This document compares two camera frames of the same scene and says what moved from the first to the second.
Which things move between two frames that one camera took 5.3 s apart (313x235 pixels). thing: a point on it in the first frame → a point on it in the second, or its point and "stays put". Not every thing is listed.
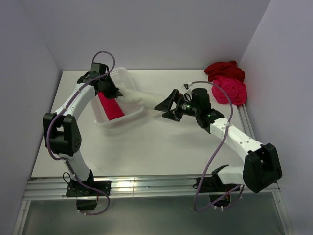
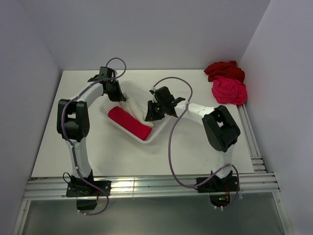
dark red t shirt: [229, 69] stays put
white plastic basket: [122, 78] → [143, 94]
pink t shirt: [236, 91] stays put
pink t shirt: [111, 108] → [128, 123]
